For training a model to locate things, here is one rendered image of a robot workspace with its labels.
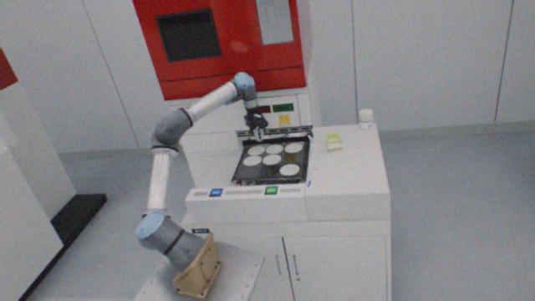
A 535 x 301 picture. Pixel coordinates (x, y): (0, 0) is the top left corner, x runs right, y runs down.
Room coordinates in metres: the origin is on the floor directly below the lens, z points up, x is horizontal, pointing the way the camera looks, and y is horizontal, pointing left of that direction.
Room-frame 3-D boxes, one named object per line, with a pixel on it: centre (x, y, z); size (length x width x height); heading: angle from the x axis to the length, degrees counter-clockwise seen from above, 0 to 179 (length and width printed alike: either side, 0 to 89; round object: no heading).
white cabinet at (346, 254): (1.63, -0.08, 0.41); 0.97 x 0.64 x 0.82; 75
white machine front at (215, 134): (2.01, 0.10, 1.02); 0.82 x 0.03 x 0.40; 75
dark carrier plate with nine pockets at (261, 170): (1.75, -0.03, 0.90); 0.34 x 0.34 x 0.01; 75
